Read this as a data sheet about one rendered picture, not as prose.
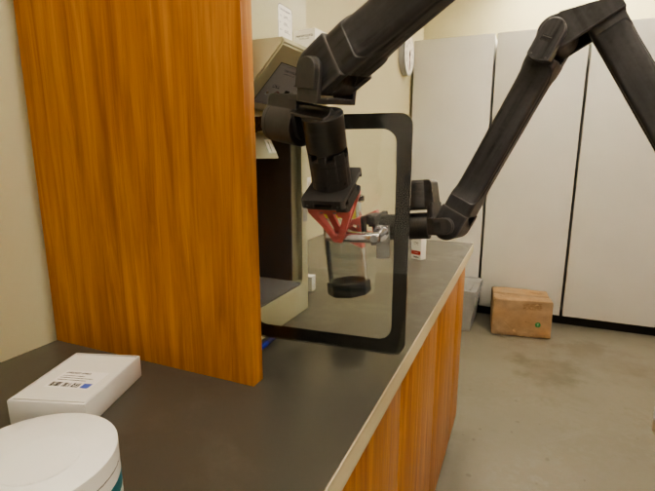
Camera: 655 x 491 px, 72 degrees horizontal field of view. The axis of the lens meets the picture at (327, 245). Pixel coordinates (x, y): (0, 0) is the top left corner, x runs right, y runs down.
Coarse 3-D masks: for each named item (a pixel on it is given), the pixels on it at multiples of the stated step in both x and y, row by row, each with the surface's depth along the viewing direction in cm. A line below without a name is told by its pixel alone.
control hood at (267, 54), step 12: (252, 48) 74; (264, 48) 73; (276, 48) 72; (288, 48) 74; (300, 48) 77; (264, 60) 74; (276, 60) 75; (288, 60) 77; (264, 72) 75; (264, 84) 78; (264, 108) 85
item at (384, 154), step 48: (288, 144) 76; (384, 144) 71; (288, 192) 78; (384, 192) 72; (288, 240) 80; (288, 288) 81; (336, 288) 78; (384, 288) 76; (288, 336) 83; (336, 336) 80; (384, 336) 77
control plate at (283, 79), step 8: (280, 64) 76; (288, 64) 78; (280, 72) 78; (288, 72) 80; (272, 80) 78; (280, 80) 80; (288, 80) 82; (264, 88) 79; (272, 88) 81; (280, 88) 83; (288, 88) 85; (296, 88) 87; (256, 96) 79; (264, 96) 81
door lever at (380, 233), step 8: (336, 232) 71; (352, 232) 71; (360, 232) 70; (368, 232) 70; (376, 232) 72; (384, 232) 73; (328, 240) 72; (344, 240) 71; (352, 240) 70; (360, 240) 70; (368, 240) 70; (376, 240) 69; (384, 240) 74
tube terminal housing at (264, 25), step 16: (256, 0) 84; (272, 0) 89; (288, 0) 94; (304, 0) 101; (256, 16) 84; (272, 16) 89; (304, 16) 102; (256, 32) 85; (272, 32) 90; (256, 112) 87
